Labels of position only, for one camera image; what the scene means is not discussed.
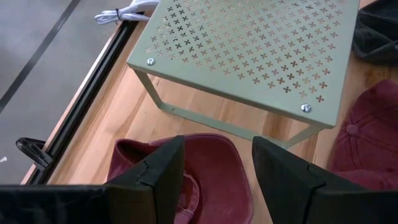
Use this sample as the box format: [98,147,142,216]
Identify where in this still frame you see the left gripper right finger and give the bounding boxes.
[251,136,398,224]

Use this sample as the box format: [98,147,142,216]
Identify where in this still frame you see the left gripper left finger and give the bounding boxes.
[0,135,186,224]

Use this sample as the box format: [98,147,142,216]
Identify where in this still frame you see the maroon baseball cap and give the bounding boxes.
[106,133,255,224]
[328,79,398,191]

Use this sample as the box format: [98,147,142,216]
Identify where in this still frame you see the green perforated metal shelf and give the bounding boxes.
[126,0,361,149]

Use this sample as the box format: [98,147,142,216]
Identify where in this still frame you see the dark grey baseball cap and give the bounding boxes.
[352,0,398,65]

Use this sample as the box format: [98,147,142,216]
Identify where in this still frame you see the black frame hook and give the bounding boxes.
[15,137,53,171]

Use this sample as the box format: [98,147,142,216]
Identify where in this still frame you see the white coiled cable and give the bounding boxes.
[94,0,161,25]

